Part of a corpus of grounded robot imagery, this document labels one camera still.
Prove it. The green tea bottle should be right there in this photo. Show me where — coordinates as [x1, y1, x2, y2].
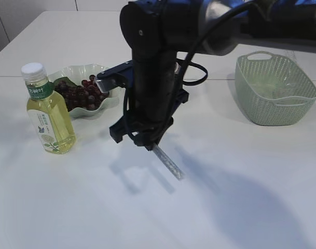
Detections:
[21, 62, 76, 154]

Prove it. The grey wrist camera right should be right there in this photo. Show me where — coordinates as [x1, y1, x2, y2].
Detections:
[95, 60, 134, 93]

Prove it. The clear plastic sheet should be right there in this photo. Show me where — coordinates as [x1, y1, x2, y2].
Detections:
[274, 50, 297, 99]

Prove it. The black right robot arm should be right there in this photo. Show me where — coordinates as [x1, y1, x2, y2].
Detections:
[98, 1, 316, 150]

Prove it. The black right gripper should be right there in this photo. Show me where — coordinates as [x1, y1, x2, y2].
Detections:
[108, 88, 190, 151]

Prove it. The grey glitter pen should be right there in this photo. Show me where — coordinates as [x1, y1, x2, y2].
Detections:
[152, 144, 184, 181]

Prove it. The green woven plastic basket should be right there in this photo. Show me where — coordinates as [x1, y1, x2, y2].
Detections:
[235, 51, 316, 126]

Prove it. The purple grape bunch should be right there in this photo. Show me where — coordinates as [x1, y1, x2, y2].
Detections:
[53, 75, 109, 112]

